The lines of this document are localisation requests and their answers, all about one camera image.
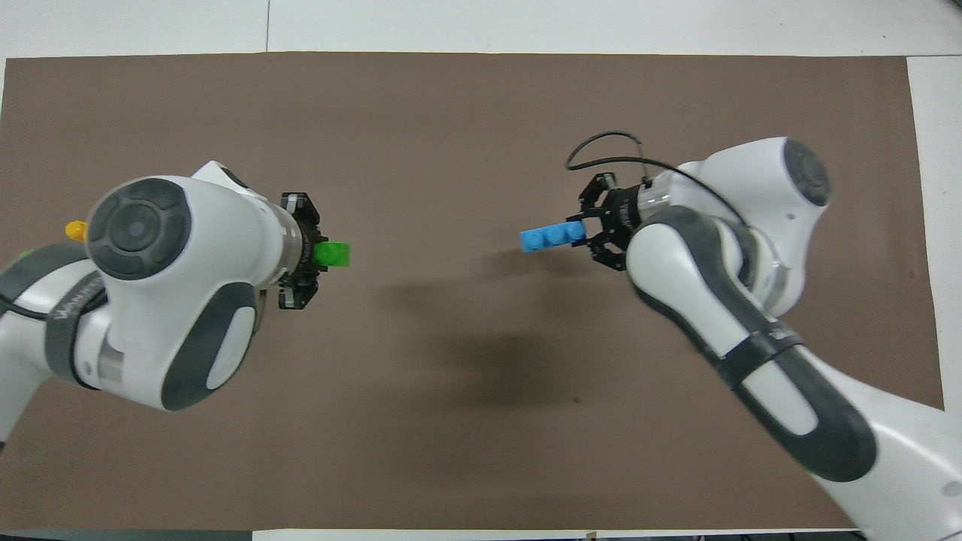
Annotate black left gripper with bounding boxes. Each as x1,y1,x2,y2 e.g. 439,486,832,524
278,192,331,310

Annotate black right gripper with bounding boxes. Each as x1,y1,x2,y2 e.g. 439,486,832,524
574,173,656,273

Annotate brown paper table mat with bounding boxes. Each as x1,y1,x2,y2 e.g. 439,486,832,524
0,51,945,531

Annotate blue three-stud toy block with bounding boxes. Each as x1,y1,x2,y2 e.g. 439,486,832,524
519,222,588,255

